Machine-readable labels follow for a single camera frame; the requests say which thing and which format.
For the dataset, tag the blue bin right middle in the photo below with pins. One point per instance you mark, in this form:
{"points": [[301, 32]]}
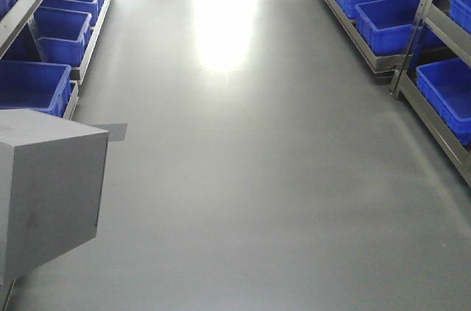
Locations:
{"points": [[386, 25]]}

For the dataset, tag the blue bin right near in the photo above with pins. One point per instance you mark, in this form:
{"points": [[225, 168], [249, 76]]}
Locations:
{"points": [[446, 86]]}

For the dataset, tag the steel floor rack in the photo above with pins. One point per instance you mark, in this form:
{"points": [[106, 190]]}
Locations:
{"points": [[441, 31], [19, 34]]}

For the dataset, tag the right steel floor rack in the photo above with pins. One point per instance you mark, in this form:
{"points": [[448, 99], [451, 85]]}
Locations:
{"points": [[441, 31]]}

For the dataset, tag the left steel floor rack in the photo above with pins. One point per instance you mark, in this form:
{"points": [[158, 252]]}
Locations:
{"points": [[19, 34]]}

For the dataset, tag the blue bin near left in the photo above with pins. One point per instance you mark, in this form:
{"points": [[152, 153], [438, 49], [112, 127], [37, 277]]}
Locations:
{"points": [[39, 86]]}

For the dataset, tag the gray square base block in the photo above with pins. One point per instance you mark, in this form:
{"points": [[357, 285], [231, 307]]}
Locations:
{"points": [[52, 172]]}

